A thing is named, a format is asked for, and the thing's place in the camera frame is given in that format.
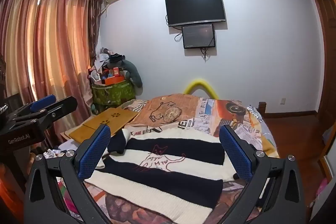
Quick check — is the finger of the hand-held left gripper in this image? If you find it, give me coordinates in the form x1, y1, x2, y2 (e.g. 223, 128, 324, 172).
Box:
34, 97, 78, 126
7, 94, 57, 122

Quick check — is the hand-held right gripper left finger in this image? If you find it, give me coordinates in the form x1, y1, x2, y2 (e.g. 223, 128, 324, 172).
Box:
24, 124, 112, 224

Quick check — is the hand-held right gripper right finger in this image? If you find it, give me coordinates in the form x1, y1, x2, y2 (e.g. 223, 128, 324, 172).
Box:
219, 124, 306, 224

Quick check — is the black white striped sweater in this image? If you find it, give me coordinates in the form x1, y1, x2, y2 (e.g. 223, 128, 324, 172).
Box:
83, 128, 240, 224

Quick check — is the wooden folding lap desk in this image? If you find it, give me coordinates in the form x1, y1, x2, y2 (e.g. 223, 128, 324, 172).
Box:
61, 108, 140, 144

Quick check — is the green patterned storage bag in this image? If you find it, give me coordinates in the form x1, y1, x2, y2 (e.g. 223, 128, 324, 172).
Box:
91, 80, 137, 112

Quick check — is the pink striped curtain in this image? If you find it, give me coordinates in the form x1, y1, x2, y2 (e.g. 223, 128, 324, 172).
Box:
0, 0, 93, 135

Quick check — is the orange box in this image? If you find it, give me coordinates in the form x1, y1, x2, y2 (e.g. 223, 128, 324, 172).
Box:
101, 76, 125, 86

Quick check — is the yellow foam tube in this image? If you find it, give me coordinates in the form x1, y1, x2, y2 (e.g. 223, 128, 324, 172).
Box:
183, 79, 219, 100

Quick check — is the orange printed cloth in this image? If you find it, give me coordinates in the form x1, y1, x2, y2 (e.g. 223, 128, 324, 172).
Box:
125, 93, 204, 133

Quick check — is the brown curtain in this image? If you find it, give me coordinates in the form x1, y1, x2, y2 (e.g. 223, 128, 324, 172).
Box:
89, 0, 106, 71

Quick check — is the wooden door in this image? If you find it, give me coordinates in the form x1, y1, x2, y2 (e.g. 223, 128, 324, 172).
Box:
311, 0, 336, 140

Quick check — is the wooden bed frame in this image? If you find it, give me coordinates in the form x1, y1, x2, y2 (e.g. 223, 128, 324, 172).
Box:
258, 101, 271, 122

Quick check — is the black monitor cable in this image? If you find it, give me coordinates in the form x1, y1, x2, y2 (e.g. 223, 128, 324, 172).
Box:
200, 47, 211, 61

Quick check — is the small black wall monitor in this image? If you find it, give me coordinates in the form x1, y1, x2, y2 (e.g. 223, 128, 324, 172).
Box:
182, 24, 216, 49

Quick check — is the wall-mounted black television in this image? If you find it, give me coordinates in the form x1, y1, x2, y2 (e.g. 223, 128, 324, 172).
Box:
165, 0, 227, 28

